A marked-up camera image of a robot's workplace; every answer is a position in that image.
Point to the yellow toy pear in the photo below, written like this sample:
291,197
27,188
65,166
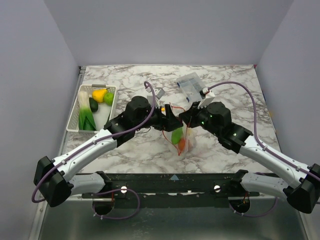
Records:
98,95

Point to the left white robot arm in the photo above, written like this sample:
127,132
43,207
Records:
56,179

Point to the clear bag with orange zipper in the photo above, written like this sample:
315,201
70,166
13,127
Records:
189,133

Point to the green toy leaf vegetable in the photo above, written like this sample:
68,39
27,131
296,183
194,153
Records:
177,135

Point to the clear plastic parts box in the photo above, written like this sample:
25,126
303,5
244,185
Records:
191,85

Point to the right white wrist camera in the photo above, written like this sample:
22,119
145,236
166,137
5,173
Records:
207,97

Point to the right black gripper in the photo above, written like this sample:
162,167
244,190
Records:
188,118

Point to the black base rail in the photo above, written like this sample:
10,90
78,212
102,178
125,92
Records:
160,190

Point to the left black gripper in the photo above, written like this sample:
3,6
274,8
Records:
171,121

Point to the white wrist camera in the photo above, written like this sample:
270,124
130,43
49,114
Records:
158,92
207,97

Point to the toy bok choy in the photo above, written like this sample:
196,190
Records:
86,120

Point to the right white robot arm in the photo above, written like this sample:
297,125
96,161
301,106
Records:
297,182

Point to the dark green toy avocado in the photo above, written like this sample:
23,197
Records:
93,104

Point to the white plastic basket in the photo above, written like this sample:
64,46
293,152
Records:
103,114

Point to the green toy lime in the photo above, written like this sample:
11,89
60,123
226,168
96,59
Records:
108,98

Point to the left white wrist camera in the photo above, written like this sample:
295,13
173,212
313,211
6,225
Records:
158,92

